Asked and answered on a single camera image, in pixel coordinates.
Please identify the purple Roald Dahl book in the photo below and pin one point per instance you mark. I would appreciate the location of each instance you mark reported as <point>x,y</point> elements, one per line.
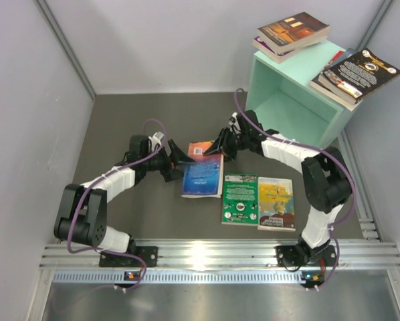
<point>265,49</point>

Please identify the red Treehouse book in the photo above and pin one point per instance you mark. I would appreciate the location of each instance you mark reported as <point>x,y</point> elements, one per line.
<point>333,60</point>

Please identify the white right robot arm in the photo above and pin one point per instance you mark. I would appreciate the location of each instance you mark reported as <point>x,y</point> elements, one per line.
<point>327,181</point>

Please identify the green back cover book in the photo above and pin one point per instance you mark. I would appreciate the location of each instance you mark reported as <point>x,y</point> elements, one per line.
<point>240,199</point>

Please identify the mint green cube shelf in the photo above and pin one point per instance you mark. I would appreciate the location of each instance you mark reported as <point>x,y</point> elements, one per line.
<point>283,100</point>

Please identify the right aluminium frame post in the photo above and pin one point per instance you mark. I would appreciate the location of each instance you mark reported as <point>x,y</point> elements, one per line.
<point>378,18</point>

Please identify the Edward Tulane dark book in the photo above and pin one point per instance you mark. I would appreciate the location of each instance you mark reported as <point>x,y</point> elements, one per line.
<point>294,32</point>

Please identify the yellow blue cover book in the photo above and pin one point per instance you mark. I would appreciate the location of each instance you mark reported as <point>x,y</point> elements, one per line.
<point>275,205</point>

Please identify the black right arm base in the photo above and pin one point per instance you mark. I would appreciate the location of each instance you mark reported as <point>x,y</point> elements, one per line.
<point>294,257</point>

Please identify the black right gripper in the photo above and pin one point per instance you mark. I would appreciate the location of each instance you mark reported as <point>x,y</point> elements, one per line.
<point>221,145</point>

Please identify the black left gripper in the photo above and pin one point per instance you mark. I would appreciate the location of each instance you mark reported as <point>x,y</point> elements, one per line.
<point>176,155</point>

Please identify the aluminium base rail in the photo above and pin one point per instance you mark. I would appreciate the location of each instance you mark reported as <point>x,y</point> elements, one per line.
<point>181,262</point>

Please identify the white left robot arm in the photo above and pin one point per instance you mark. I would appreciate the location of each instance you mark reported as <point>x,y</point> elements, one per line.
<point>82,214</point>

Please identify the orange blue sunset book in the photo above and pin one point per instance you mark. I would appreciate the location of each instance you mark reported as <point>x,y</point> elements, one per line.
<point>204,177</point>

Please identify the aluminium corner frame post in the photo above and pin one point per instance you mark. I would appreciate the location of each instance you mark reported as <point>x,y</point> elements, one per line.
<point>69,52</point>

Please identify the black back cover book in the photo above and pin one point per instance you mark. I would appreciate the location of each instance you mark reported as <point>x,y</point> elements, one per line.
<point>358,76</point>

